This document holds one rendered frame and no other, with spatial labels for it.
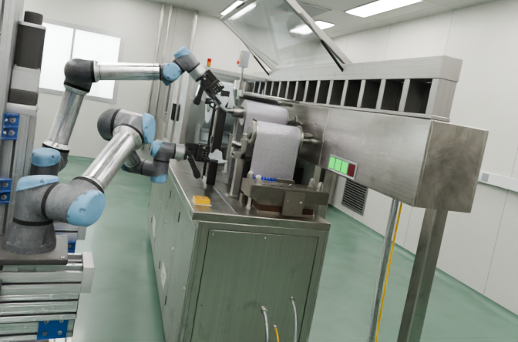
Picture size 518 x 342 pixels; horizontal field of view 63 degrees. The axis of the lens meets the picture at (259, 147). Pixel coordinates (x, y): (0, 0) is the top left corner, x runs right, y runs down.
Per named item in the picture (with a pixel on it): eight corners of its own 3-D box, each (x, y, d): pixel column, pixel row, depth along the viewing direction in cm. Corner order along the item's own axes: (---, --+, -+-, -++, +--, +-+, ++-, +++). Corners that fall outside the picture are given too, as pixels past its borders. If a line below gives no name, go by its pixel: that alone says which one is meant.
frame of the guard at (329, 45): (214, 24, 293) (221, 16, 294) (270, 78, 311) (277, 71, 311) (265, -11, 186) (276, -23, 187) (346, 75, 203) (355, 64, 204)
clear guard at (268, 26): (224, 19, 291) (224, 19, 291) (275, 70, 306) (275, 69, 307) (274, -14, 191) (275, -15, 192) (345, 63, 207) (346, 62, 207)
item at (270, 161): (248, 179, 213) (254, 142, 212) (291, 183, 221) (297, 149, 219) (248, 179, 213) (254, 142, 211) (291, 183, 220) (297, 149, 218)
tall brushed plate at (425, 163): (218, 124, 435) (223, 95, 432) (244, 128, 444) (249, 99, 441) (407, 206, 142) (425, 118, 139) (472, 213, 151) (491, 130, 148)
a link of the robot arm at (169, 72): (57, 55, 171) (180, 58, 182) (63, 58, 182) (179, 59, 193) (58, 85, 173) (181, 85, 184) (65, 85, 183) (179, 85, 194)
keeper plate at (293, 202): (280, 213, 199) (284, 190, 198) (300, 215, 202) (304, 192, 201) (282, 215, 197) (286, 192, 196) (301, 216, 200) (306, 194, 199)
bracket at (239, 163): (223, 194, 223) (233, 137, 220) (236, 196, 225) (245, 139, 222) (226, 196, 218) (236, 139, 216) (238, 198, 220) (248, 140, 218)
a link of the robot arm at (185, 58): (170, 56, 202) (184, 45, 203) (186, 74, 205) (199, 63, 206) (172, 55, 195) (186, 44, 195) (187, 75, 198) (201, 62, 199)
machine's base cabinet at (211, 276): (144, 226, 428) (157, 142, 420) (207, 231, 448) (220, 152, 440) (166, 407, 190) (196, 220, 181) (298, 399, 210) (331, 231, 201)
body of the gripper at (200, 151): (212, 146, 201) (186, 142, 198) (209, 164, 202) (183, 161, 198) (209, 144, 209) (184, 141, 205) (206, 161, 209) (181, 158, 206)
